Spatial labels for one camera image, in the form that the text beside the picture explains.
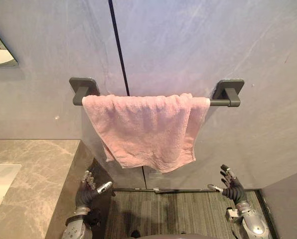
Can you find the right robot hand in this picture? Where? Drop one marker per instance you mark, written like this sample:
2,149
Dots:
232,188

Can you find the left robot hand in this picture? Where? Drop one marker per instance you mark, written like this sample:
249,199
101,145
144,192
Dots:
87,191

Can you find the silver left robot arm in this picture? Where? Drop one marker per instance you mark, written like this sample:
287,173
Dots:
76,224

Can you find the marble washtable counter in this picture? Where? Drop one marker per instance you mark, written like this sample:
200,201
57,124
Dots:
34,184

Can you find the robot body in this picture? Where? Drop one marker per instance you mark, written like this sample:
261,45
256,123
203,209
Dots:
173,236

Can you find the pink terry towel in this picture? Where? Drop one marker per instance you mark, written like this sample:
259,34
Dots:
148,129

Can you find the dark grey towel rail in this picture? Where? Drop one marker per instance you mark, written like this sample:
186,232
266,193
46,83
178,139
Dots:
232,95

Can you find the wall mirror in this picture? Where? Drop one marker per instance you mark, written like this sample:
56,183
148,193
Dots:
0,49

